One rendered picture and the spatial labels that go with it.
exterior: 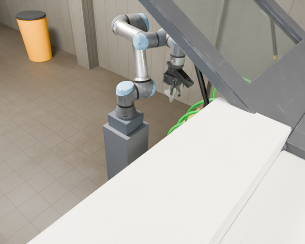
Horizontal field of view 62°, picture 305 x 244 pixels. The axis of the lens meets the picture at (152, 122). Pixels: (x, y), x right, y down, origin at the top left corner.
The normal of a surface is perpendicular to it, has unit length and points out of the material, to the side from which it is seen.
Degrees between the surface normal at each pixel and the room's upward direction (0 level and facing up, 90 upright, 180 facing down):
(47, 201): 0
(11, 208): 0
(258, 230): 0
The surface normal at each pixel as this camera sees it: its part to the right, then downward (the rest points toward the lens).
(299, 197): 0.04, -0.79
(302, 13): -0.62, 0.46
